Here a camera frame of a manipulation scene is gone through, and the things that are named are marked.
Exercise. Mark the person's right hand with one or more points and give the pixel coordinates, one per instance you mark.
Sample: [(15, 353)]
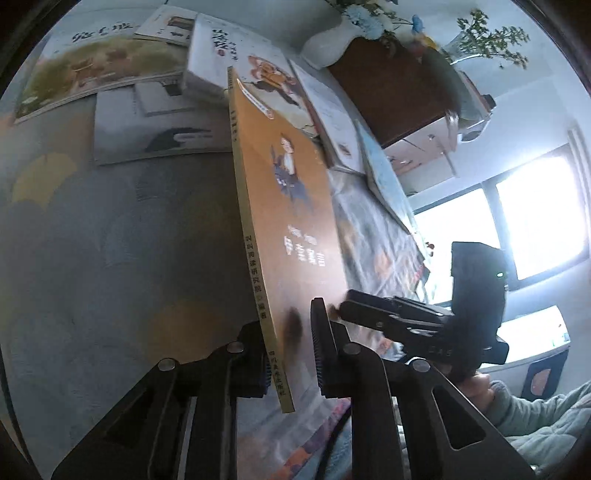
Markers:
[(478, 390)]

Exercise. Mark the landscape cover book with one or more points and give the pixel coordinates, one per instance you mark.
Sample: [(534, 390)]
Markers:
[(92, 64)]

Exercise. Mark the white book orange warrior figure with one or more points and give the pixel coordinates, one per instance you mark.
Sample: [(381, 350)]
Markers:
[(258, 60)]

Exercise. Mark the dark chair back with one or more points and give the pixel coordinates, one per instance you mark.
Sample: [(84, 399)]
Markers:
[(545, 374)]

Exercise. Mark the printed tablecloth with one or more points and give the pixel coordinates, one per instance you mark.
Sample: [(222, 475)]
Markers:
[(115, 258)]

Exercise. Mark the small pale cover book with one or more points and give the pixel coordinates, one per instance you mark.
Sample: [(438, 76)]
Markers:
[(171, 23)]

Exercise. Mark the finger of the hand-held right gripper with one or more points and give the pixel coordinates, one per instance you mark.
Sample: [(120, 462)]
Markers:
[(369, 309)]

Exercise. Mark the green leafy plant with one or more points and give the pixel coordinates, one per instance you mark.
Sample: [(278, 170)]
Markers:
[(489, 37)]

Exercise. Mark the white vase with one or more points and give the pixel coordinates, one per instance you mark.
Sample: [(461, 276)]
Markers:
[(328, 46)]

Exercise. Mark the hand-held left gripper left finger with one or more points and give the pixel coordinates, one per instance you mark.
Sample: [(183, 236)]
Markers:
[(249, 364)]

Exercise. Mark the light blue book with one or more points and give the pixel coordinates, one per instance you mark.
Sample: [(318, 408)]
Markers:
[(383, 180)]

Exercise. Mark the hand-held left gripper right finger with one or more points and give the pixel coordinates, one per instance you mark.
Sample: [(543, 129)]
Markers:
[(318, 341)]

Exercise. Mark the window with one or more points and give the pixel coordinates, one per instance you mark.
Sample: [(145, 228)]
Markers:
[(531, 221)]

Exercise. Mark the person's right forearm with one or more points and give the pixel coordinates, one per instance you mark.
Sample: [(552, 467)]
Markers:
[(531, 424)]

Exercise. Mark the brown wooden cabinet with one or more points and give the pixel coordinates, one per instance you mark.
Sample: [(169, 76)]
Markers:
[(392, 87)]

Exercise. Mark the glass vase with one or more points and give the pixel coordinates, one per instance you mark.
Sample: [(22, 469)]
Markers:
[(455, 48)]

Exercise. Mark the grey cover book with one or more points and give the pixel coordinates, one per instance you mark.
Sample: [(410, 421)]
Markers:
[(161, 134)]

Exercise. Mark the orange cover book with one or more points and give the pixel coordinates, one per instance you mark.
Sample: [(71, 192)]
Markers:
[(286, 221)]

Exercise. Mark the thin white book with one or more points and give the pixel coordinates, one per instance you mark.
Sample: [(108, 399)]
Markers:
[(328, 120)]

